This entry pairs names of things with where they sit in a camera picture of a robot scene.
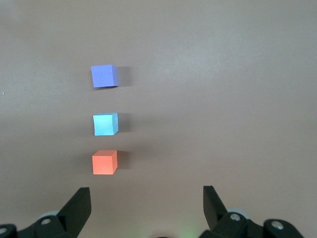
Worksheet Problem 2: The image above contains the orange foam block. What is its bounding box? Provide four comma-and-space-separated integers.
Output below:
92, 149, 118, 176

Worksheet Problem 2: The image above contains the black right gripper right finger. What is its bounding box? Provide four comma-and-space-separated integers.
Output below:
203, 185, 304, 238

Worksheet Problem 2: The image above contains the purple foam block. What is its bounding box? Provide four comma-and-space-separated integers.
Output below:
90, 64, 119, 88

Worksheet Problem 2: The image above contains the light blue foam block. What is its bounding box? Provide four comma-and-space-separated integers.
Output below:
93, 112, 119, 136

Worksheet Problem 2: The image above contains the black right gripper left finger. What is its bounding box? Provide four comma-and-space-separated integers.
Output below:
0, 187, 92, 238

